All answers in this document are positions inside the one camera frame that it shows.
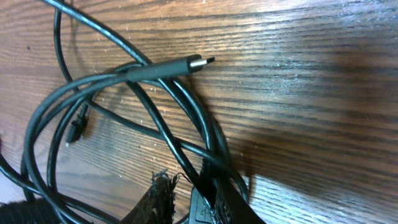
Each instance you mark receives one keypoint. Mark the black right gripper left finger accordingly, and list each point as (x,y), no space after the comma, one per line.
(157,205)

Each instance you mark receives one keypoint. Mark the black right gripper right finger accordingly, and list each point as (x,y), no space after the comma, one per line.
(229,198)

